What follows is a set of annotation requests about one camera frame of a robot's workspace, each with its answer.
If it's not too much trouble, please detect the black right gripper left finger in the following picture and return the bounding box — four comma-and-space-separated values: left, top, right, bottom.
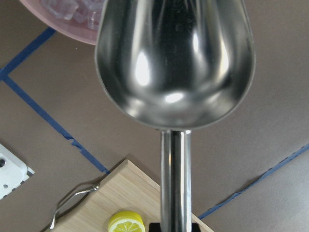
148, 222, 162, 232

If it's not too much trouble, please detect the stainless steel ice scoop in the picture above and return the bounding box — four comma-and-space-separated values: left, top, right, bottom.
95, 0, 255, 232

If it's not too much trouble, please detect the wooden cutting board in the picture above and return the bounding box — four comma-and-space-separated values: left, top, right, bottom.
40, 159, 215, 232

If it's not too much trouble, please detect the pile of clear ice cubes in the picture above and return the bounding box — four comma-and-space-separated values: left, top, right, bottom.
40, 0, 105, 31

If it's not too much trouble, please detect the pink bowl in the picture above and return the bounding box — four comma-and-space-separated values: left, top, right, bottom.
20, 0, 98, 45

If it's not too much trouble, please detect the half lemon slice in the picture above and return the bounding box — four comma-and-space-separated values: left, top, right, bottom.
108, 211, 145, 232

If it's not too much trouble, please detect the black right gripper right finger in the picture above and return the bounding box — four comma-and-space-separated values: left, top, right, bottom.
191, 223, 201, 232

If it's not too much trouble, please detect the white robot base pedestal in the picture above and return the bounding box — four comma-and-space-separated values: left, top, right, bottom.
0, 145, 35, 200

